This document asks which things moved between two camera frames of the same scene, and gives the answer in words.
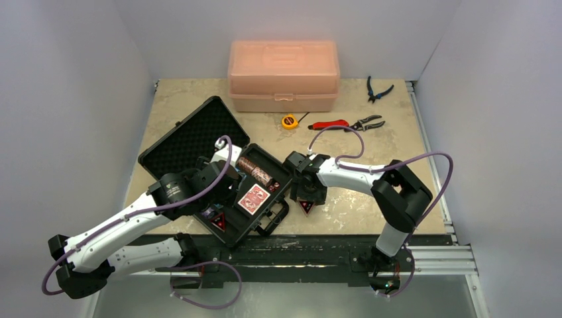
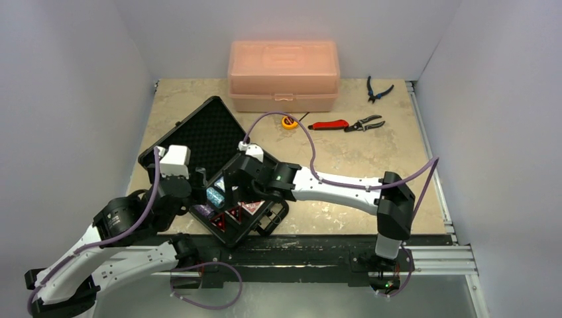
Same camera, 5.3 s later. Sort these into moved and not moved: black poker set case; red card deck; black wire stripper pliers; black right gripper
Moved: black right gripper
Not moved: black wire stripper pliers; black poker set case; red card deck
